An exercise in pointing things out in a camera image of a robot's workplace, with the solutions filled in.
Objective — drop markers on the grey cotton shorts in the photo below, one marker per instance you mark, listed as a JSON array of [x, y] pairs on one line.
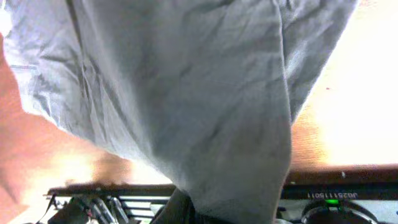
[[204, 91]]

